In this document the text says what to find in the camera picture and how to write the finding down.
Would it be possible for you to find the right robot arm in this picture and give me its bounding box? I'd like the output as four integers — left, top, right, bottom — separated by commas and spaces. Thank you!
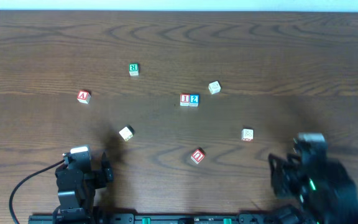
268, 139, 358, 223

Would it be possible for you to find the left black cable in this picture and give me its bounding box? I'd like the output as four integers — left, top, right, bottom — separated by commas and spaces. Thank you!
9, 159, 67, 224

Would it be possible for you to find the plain white wooden block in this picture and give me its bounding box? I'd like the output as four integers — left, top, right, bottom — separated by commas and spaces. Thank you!
208, 81, 221, 95

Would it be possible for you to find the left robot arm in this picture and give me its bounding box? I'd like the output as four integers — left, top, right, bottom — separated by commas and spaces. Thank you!
52, 151, 114, 223

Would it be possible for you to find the red letter A block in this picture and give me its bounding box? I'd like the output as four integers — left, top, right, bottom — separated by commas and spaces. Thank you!
76, 90, 91, 104

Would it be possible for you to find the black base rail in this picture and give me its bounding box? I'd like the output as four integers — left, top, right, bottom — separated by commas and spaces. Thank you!
28, 212, 291, 224

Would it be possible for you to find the white block red bottom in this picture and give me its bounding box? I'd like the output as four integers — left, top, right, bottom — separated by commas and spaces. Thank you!
241, 128, 254, 141

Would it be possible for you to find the red letter U block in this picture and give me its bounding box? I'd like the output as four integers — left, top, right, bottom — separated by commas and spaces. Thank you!
191, 149, 205, 164

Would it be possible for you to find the green letter R block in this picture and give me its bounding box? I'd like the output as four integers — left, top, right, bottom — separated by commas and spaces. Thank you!
129, 63, 139, 76

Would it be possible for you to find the red letter I block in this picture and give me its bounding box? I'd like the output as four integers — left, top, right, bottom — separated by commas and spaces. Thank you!
180, 94, 190, 106

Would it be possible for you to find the blue number 2 block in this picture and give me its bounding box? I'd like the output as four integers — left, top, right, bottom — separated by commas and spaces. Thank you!
189, 95, 200, 107

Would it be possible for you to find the white yellow-sided K block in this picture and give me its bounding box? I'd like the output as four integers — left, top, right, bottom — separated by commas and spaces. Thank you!
119, 126, 134, 141

